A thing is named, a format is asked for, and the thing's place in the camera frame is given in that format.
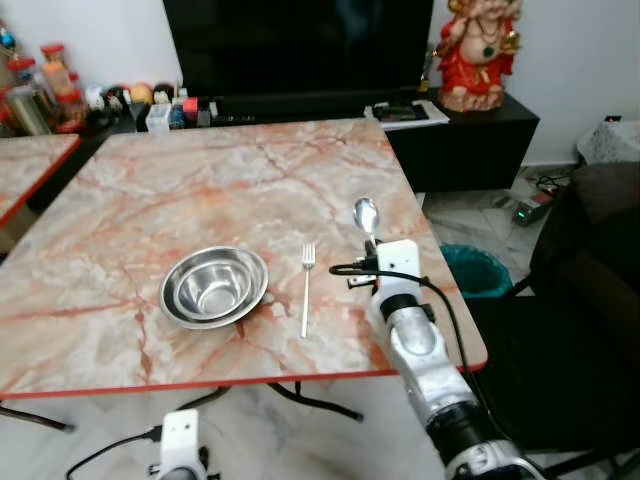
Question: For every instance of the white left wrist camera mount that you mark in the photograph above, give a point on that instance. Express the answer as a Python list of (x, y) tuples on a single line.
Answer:
[(181, 440)]

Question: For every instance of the black television cabinet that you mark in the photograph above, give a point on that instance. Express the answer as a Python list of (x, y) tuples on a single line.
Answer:
[(470, 150)]

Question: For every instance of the teal waste bin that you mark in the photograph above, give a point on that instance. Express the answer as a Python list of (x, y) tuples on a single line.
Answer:
[(478, 272)]

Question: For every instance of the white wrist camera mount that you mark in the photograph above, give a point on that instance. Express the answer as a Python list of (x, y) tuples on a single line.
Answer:
[(181, 440), (398, 262)]

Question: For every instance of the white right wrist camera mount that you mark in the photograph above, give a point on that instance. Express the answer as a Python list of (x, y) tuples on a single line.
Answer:
[(398, 262)]

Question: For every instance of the black chair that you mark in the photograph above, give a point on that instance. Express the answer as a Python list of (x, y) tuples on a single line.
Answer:
[(570, 330)]

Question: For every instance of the steel spoon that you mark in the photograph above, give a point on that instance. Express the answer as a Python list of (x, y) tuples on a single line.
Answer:
[(367, 215)]

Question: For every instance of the clear plastic container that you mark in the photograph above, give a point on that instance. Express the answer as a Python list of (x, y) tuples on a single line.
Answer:
[(158, 118)]

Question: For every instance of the steel fork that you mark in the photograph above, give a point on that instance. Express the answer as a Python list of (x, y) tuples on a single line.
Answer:
[(306, 290)]

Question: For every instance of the stainless steel bowl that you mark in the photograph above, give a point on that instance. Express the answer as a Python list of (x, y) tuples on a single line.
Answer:
[(213, 288)]

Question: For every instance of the red and gold figurine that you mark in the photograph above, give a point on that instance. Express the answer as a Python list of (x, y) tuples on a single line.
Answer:
[(475, 60)]

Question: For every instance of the grey speckled stool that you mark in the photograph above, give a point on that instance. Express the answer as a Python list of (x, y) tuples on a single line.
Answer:
[(610, 142)]

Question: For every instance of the small marble pattern side table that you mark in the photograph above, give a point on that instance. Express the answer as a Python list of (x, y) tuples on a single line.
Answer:
[(25, 165)]

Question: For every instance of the power strip with green light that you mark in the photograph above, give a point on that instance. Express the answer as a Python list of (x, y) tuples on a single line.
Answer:
[(530, 208)]

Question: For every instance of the black television screen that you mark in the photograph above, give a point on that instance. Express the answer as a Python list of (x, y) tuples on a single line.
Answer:
[(298, 45)]

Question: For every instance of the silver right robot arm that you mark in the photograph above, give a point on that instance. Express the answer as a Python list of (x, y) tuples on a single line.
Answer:
[(420, 345)]

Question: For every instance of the white papers with black device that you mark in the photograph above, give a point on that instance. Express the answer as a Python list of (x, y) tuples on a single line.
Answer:
[(405, 113)]

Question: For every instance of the marble pattern table red edge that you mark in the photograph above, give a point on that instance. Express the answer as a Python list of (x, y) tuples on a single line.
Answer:
[(220, 190)]

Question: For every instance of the orange ball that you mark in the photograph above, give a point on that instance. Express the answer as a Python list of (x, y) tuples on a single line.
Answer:
[(141, 93)]

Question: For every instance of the red lidded clear jar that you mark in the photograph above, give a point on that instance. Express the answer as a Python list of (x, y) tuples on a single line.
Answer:
[(57, 72)]

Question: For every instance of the metal canister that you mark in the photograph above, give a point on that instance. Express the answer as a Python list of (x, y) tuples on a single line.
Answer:
[(27, 110)]

